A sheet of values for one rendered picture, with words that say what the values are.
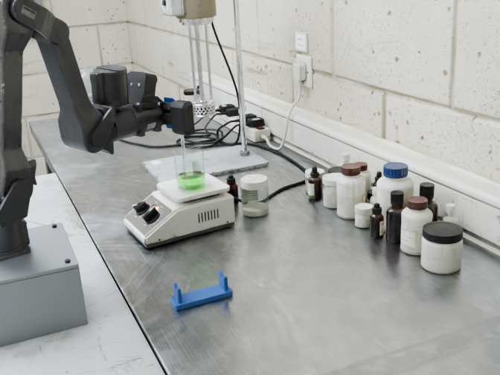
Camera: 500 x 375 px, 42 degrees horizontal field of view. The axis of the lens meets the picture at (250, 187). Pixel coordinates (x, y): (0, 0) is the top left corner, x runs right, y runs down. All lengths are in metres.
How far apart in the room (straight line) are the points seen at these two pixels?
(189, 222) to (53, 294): 0.37
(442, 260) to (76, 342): 0.61
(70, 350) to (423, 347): 0.51
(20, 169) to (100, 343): 0.29
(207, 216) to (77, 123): 0.36
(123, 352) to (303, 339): 0.26
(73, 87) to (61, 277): 0.30
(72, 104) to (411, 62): 0.71
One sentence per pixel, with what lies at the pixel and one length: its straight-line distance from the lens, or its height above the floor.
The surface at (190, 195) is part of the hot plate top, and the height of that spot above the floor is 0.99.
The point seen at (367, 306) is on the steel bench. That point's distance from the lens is 1.05.
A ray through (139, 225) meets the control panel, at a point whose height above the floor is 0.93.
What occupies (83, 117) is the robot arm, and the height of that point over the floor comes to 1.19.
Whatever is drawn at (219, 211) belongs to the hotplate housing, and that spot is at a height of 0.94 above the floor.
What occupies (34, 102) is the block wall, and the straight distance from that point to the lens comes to 3.69.
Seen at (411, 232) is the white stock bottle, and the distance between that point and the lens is 1.20.
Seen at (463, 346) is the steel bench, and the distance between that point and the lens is 0.97.
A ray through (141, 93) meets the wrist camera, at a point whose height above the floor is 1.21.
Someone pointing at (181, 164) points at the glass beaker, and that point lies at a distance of 1.29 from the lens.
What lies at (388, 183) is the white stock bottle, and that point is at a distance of 1.27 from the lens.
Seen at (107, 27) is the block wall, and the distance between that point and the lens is 3.70.
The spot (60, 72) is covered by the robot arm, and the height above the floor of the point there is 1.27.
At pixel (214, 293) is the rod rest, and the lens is 1.08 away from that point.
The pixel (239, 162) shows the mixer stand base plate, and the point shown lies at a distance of 1.73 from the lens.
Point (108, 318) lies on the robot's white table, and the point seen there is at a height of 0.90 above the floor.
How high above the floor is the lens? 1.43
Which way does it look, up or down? 20 degrees down
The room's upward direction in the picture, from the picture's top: 3 degrees counter-clockwise
